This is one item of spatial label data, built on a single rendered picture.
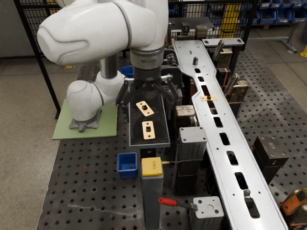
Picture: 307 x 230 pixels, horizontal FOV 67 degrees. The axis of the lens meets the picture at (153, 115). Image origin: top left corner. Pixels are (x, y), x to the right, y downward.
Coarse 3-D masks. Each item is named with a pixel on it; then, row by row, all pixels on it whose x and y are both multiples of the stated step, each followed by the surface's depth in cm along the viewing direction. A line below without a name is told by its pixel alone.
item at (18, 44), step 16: (0, 0) 263; (32, 0) 265; (48, 0) 264; (0, 16) 274; (16, 16) 276; (32, 16) 278; (0, 32) 287; (16, 32) 289; (32, 32) 292; (0, 48) 302; (16, 48) 305
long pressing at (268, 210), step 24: (192, 48) 158; (192, 72) 137; (216, 72) 138; (192, 96) 120; (216, 96) 121; (216, 144) 98; (240, 144) 98; (216, 168) 89; (240, 168) 89; (240, 192) 82; (264, 192) 82; (240, 216) 76; (264, 216) 76
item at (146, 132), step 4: (144, 124) 84; (148, 124) 84; (152, 124) 84; (144, 128) 82; (148, 128) 82; (152, 128) 82; (144, 132) 81; (148, 132) 81; (152, 132) 81; (144, 136) 80; (152, 136) 80
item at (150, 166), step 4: (144, 160) 73; (148, 160) 73; (152, 160) 73; (156, 160) 73; (160, 160) 73; (144, 164) 72; (148, 164) 72; (152, 164) 72; (156, 164) 72; (160, 164) 72; (144, 168) 71; (148, 168) 71; (152, 168) 71; (156, 168) 71; (160, 168) 71; (144, 172) 70; (148, 172) 70; (152, 172) 70; (156, 172) 70; (160, 172) 70
